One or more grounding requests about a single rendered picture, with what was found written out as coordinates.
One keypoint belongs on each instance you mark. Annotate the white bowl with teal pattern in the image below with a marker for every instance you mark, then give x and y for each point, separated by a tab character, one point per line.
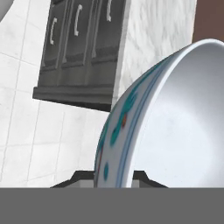
175	122

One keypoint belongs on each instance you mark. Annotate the dark grey cabinet island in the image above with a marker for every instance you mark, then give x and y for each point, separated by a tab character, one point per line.
87	52

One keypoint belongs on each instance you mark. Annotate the dark grey cabinet door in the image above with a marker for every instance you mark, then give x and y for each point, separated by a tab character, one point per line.
52	35
76	32
108	29

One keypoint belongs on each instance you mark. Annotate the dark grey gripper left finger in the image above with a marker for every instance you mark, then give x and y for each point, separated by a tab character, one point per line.
79	179

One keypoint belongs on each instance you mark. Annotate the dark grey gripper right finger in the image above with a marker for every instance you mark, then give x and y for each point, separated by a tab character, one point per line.
143	178

